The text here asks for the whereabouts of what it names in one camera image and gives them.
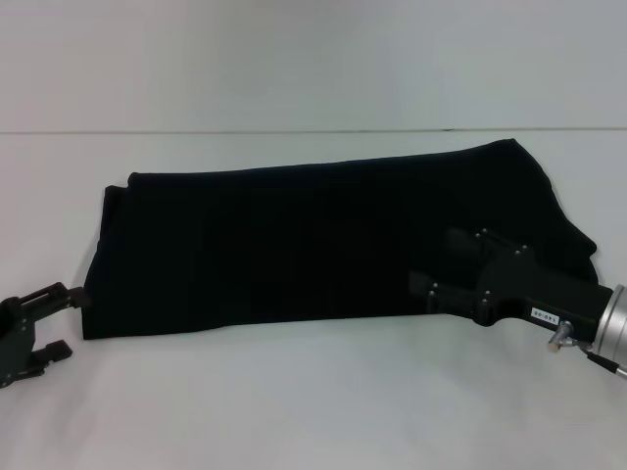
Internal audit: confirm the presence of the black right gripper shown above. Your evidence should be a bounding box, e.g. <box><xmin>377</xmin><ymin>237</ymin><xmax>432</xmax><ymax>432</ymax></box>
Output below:
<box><xmin>410</xmin><ymin>225</ymin><xmax>617</xmax><ymax>343</ymax></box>

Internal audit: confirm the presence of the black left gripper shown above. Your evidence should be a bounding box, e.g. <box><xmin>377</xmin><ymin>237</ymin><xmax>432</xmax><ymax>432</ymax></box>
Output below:
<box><xmin>0</xmin><ymin>280</ymin><xmax>93</xmax><ymax>389</ymax></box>

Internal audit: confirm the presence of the silver cable plug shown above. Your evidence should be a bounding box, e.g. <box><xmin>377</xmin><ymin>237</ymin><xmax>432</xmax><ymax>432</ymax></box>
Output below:
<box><xmin>545</xmin><ymin>319</ymin><xmax>578</xmax><ymax>353</ymax></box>

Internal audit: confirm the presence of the black t-shirt with FREE print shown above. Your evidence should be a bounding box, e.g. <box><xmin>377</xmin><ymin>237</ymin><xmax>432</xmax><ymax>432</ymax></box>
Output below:
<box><xmin>80</xmin><ymin>138</ymin><xmax>601</xmax><ymax>342</ymax></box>

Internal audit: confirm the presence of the thin dark cable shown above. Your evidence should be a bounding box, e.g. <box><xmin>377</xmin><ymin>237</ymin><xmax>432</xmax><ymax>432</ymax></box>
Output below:
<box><xmin>573</xmin><ymin>341</ymin><xmax>627</xmax><ymax>381</ymax></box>

